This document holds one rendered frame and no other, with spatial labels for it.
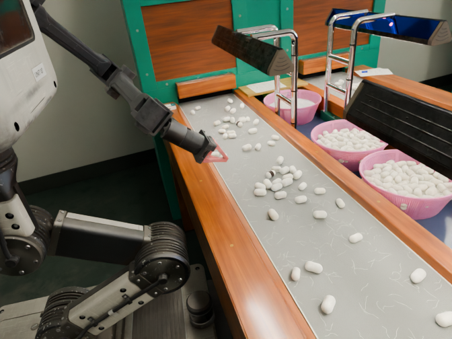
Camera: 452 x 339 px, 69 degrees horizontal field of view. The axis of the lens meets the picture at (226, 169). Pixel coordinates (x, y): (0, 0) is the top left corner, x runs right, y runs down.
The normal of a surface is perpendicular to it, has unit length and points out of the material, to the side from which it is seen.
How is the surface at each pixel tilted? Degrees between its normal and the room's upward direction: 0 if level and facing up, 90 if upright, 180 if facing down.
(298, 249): 0
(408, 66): 90
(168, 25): 90
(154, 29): 90
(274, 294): 0
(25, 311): 1
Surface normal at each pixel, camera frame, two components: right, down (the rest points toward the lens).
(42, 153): 0.36, 0.45
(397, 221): -0.10, -0.85
